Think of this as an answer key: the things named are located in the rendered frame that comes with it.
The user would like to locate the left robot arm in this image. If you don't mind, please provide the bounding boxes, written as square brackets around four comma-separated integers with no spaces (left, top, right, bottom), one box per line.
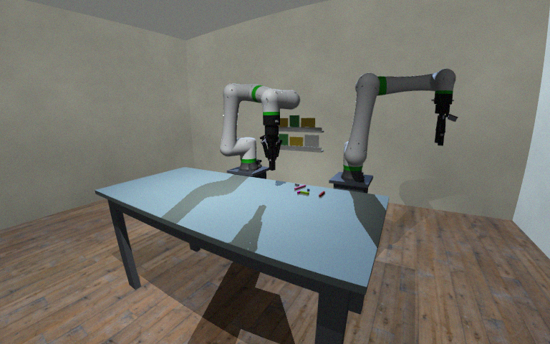
[341,69,456,181]

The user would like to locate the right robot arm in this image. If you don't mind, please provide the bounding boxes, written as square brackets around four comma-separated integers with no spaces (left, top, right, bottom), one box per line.
[220,83,300,171]

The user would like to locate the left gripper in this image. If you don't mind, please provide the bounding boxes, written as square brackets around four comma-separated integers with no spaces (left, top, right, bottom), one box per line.
[435,105,450,145]

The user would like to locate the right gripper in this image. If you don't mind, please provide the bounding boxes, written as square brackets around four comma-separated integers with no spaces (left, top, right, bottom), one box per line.
[261,126,282,171]

